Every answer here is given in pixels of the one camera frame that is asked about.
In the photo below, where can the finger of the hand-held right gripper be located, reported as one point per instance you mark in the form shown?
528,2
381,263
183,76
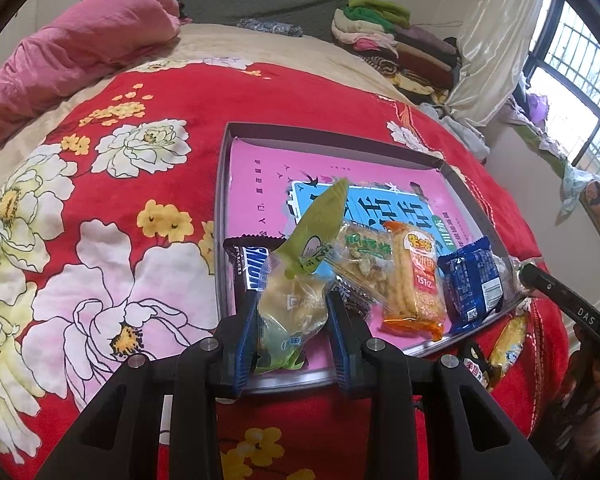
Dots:
542,282

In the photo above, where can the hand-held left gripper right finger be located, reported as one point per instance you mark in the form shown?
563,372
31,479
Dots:
342,350

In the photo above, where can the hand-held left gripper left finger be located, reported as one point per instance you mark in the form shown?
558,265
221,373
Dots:
245,350

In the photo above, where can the clear candy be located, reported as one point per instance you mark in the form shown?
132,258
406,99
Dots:
512,272

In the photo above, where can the blue snack packet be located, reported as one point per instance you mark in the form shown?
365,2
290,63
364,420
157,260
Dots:
472,282

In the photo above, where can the brown chocolate bar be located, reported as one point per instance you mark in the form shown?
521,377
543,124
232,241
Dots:
247,262

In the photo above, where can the clear packet with green label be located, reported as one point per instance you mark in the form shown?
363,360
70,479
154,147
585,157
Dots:
365,255

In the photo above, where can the orange rice cracker packet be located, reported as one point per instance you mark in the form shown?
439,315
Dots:
415,280

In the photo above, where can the black packet with green peas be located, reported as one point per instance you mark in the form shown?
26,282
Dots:
475,367

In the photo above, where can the light green pastry packet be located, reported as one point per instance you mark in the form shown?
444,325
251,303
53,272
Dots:
315,230

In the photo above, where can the dark shallow cardboard box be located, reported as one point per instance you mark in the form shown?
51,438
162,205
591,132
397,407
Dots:
222,220

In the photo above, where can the dark red wrapped candy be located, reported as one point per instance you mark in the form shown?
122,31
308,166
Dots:
352,302

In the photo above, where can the yellow snack packet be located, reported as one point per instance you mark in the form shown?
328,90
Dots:
507,345

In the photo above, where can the white hanging cloth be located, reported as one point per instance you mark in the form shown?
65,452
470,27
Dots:
574,185

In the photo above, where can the pink picture book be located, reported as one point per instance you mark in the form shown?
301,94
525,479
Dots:
260,185

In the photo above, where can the red floral blanket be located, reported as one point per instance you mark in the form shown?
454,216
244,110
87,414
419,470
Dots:
155,210

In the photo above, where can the pale clothes heap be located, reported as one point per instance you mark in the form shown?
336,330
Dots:
455,130

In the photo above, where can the purple cloth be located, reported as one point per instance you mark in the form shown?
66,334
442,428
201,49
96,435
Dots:
538,106

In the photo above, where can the barred window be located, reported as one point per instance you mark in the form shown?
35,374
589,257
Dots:
590,85

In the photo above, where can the white curtain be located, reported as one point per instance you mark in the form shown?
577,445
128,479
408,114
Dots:
495,45

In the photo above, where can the stack of folded clothes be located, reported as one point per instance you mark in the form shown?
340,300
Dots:
405,50

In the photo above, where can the beige bed sheet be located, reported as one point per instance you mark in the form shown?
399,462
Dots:
280,50

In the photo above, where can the dark patterned pillow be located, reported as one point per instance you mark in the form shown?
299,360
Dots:
270,27

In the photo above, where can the pink pillow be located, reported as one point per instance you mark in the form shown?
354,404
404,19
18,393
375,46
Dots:
80,45

